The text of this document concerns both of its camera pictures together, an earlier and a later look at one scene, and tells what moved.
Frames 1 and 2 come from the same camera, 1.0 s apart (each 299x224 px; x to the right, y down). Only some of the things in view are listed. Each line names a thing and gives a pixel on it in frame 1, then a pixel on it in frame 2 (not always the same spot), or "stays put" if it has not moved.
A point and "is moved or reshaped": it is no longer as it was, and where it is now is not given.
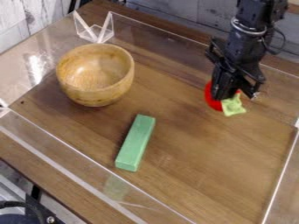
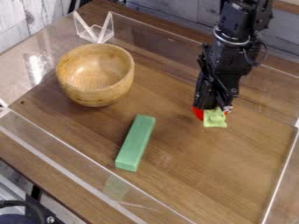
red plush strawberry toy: [230, 106] is moved or reshaped
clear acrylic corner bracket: [95, 33] stays put
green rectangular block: [133, 146] stays put
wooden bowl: [96, 73] stays put
